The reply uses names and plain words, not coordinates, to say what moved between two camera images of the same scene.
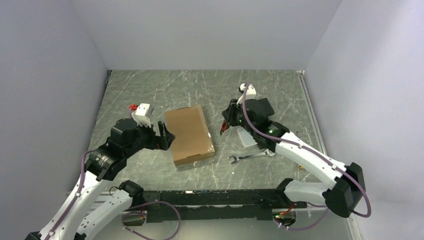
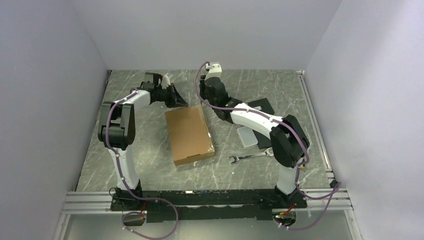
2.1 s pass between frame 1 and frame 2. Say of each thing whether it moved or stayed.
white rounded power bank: stayed
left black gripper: moved
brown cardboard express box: stayed
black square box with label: stayed
